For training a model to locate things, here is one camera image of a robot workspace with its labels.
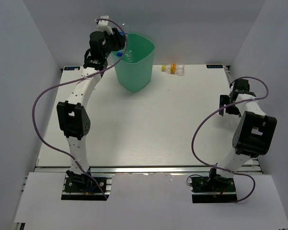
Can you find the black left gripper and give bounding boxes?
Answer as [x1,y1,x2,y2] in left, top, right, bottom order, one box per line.
[102,28,126,59]

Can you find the clear bottle blue cap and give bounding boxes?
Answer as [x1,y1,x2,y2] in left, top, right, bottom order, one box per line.
[117,31,128,57]

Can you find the clear bottle yellow cap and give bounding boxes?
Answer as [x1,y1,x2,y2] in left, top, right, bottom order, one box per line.
[161,63,184,76]

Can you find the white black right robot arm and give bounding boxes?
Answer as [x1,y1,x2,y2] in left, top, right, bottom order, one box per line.
[207,77,277,191]

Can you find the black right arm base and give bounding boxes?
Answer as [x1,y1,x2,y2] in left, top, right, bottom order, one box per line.
[186,174,238,204]

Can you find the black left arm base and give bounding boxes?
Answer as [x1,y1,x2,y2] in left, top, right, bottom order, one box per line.
[61,170,112,201]

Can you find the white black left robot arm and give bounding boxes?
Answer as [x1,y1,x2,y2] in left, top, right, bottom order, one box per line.
[57,28,126,191]

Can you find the green plastic bin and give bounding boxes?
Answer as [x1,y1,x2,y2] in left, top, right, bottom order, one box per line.
[111,33,155,92]

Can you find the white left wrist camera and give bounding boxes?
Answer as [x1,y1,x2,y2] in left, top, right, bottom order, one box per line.
[96,15,113,35]

